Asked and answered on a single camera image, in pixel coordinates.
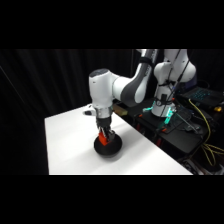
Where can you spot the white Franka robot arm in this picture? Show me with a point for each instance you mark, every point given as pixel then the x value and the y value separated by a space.
pixel 133 85

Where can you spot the black round base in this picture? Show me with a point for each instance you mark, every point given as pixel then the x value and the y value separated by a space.
pixel 108 147

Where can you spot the black curtain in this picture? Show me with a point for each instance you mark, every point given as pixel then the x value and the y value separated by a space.
pixel 56 80

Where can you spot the black robot stand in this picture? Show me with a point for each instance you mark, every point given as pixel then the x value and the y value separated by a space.
pixel 173 133

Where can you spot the red cube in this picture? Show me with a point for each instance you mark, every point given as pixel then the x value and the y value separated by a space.
pixel 102 139

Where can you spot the black laptop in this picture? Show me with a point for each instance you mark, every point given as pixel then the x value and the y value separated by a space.
pixel 202 96

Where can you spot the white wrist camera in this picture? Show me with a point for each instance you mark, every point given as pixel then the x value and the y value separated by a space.
pixel 88 111

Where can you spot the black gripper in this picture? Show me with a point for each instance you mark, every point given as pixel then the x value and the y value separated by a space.
pixel 103 122

